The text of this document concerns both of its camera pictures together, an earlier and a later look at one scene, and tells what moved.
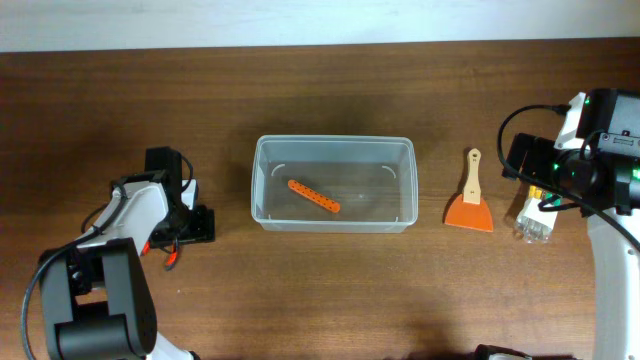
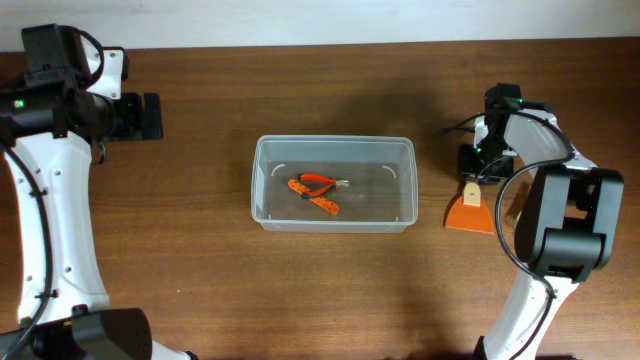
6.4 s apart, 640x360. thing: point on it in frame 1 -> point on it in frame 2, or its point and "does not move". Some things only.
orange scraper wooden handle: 470,210 does not move
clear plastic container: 373,179 does not move
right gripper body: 542,163 -> 490,164
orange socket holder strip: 313,195 does not move
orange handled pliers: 171,259 -> 334,184
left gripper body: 187,225 -> 129,119
